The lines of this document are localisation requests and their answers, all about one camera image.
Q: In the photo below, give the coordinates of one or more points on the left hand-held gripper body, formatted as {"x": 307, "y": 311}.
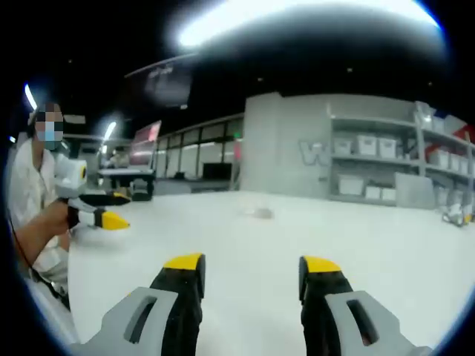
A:
{"x": 70, "y": 174}

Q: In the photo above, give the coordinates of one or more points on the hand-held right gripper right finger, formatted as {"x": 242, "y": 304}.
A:
{"x": 326, "y": 300}

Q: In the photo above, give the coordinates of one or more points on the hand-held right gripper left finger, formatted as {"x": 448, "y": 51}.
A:
{"x": 178, "y": 296}

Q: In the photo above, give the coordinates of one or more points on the person's left hand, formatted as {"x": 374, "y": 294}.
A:
{"x": 59, "y": 213}

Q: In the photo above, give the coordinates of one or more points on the black-framed work table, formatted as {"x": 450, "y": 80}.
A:
{"x": 124, "y": 174}

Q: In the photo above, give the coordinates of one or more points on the person in white shirt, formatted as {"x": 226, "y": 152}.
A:
{"x": 26, "y": 178}

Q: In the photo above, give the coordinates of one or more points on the small ceiling light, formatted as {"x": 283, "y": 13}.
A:
{"x": 29, "y": 96}
{"x": 110, "y": 130}

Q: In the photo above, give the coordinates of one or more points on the dark hanging ceiling screen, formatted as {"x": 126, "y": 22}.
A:
{"x": 167, "y": 83}

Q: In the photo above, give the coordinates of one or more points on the grey flat panel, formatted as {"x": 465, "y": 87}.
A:
{"x": 415, "y": 191}

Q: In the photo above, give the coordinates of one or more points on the spare hand-held gripper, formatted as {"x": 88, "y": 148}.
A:
{"x": 457, "y": 214}

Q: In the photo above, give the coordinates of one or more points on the grey metal shelf rack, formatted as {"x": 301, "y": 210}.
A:
{"x": 404, "y": 163}

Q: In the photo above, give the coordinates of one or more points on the row of white storage boxes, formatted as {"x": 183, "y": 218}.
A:
{"x": 367, "y": 145}

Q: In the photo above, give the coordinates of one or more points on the long ceiling light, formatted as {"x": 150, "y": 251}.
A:
{"x": 297, "y": 18}

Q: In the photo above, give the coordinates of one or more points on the red wall poster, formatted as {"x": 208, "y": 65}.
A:
{"x": 146, "y": 142}

